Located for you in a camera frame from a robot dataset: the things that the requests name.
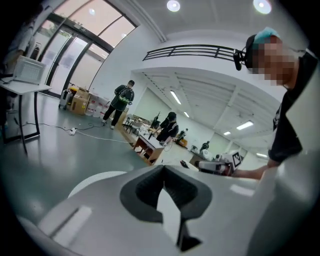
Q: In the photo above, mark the brown cardboard box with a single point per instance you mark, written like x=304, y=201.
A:
x=79, y=102

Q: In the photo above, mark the black chair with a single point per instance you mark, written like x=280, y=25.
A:
x=128, y=123

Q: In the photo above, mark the group of clear water jugs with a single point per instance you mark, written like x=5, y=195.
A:
x=98, y=107

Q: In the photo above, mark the black framed glass door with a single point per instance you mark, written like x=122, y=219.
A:
x=67, y=57

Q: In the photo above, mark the wooden desk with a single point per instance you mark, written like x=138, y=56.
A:
x=147, y=146

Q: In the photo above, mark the round ceiling light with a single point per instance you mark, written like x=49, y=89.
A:
x=173, y=5
x=262, y=5

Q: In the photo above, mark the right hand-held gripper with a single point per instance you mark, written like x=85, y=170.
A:
x=225, y=162

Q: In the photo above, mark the white plastic crate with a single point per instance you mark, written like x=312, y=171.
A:
x=28, y=70

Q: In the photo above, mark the white power strip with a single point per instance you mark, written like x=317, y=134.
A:
x=72, y=131

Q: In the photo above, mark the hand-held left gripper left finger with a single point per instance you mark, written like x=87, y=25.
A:
x=140, y=197

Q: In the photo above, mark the person's right forearm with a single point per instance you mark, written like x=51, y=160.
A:
x=252, y=172

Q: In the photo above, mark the person's black t-shirt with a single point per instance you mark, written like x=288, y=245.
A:
x=287, y=130

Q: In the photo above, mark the white table with black legs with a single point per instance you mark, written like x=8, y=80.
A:
x=22, y=87

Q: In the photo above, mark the ceiling tube light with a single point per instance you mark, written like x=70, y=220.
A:
x=244, y=125
x=175, y=97

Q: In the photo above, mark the black balcony railing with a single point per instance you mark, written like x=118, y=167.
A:
x=190, y=51

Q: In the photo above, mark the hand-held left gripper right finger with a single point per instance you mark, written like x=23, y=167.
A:
x=190, y=197

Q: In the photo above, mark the silver wheeled case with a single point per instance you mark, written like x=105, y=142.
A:
x=64, y=100

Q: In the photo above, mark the teal head cap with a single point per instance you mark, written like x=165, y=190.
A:
x=266, y=35

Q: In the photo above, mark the black head camera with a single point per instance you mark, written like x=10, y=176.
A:
x=238, y=60

